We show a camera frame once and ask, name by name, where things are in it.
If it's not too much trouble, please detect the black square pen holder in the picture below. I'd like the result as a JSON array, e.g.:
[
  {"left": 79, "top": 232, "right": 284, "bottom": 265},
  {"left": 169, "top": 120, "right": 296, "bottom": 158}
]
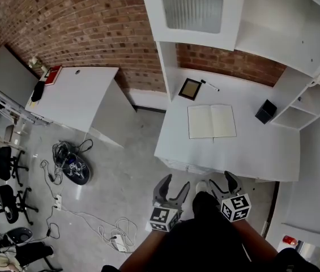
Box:
[{"left": 254, "top": 99, "right": 278, "bottom": 125}]

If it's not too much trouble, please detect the white coiled cable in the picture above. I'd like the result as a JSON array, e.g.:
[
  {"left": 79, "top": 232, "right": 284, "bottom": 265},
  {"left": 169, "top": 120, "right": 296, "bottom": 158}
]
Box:
[{"left": 97, "top": 216, "right": 138, "bottom": 254}]

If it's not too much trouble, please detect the round black device with cables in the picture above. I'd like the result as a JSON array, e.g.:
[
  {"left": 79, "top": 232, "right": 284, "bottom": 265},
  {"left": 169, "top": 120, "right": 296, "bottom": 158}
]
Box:
[{"left": 52, "top": 141, "right": 91, "bottom": 186}]

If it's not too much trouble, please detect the person's right forearm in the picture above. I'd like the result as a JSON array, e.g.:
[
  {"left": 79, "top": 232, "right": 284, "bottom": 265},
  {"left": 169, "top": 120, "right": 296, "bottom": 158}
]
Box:
[{"left": 229, "top": 218, "right": 279, "bottom": 262}]

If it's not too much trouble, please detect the cream paged notebook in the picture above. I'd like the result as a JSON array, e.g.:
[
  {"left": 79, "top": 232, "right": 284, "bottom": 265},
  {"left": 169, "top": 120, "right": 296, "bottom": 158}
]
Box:
[{"left": 187, "top": 104, "right": 237, "bottom": 140}]

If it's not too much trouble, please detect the black pouch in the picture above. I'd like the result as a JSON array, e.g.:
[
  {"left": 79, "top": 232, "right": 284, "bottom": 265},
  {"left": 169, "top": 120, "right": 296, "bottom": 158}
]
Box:
[{"left": 31, "top": 80, "right": 45, "bottom": 103}]

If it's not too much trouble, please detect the dark picture frame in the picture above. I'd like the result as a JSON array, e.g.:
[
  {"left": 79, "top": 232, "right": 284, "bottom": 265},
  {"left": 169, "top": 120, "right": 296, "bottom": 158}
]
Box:
[{"left": 178, "top": 78, "right": 202, "bottom": 101}]

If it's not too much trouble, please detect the grey cabinet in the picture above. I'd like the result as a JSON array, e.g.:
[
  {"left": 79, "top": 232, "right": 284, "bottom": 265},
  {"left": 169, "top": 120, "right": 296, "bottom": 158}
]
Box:
[{"left": 0, "top": 45, "right": 40, "bottom": 109}]

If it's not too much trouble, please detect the large white power strip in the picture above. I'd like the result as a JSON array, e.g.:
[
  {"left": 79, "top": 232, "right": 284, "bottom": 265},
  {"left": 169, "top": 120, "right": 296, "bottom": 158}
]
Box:
[{"left": 110, "top": 233, "right": 127, "bottom": 252}]

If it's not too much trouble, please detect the person's black clothing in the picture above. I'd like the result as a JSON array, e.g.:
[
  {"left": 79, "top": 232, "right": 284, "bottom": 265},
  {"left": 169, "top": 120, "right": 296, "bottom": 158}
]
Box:
[{"left": 101, "top": 191, "right": 320, "bottom": 272}]

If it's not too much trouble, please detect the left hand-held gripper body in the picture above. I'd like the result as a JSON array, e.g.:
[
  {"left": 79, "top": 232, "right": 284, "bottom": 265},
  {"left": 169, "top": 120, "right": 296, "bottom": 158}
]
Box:
[{"left": 149, "top": 201, "right": 184, "bottom": 232}]

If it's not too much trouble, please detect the red book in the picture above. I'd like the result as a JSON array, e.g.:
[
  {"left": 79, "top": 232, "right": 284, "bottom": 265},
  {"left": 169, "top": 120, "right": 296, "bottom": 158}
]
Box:
[{"left": 43, "top": 65, "right": 63, "bottom": 87}]

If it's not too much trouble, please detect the white desk with hutch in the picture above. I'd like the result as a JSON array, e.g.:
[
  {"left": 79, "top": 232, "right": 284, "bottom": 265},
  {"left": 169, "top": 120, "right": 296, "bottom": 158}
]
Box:
[{"left": 138, "top": 0, "right": 320, "bottom": 183}]

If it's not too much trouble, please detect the person's left forearm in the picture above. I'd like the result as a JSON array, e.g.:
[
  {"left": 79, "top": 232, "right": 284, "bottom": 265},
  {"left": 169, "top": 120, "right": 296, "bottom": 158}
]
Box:
[{"left": 119, "top": 228, "right": 166, "bottom": 272}]

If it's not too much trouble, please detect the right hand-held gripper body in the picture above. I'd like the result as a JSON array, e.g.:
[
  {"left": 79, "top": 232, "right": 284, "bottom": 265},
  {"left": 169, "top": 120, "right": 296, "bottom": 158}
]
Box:
[{"left": 217, "top": 191, "right": 252, "bottom": 223}]

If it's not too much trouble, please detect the small potted plant decoration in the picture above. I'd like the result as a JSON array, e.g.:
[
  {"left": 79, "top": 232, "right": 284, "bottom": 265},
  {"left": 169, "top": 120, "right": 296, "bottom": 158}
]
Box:
[{"left": 28, "top": 57, "right": 47, "bottom": 73}]

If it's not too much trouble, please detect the black and white marker pen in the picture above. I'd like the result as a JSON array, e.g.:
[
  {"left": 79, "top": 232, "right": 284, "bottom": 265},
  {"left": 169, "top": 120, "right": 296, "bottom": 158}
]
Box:
[{"left": 200, "top": 79, "right": 220, "bottom": 92}]

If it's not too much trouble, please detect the small white desk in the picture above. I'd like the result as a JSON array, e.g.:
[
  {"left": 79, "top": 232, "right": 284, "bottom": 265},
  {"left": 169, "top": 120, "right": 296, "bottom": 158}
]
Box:
[{"left": 24, "top": 66, "right": 136, "bottom": 148}]

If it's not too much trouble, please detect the small wooden stool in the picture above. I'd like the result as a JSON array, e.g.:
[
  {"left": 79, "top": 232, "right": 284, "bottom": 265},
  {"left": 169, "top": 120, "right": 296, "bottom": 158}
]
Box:
[{"left": 5, "top": 123, "right": 26, "bottom": 150}]

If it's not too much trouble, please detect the black office chair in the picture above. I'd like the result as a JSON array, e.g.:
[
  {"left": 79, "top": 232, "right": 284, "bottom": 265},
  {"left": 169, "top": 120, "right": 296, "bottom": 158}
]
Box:
[
  {"left": 0, "top": 146, "right": 29, "bottom": 187},
  {"left": 0, "top": 184, "right": 39, "bottom": 226}
]

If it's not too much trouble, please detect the black window frame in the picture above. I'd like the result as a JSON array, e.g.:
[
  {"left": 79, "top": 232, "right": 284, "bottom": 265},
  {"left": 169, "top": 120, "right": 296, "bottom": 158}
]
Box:
[{"left": 295, "top": 239, "right": 320, "bottom": 272}]

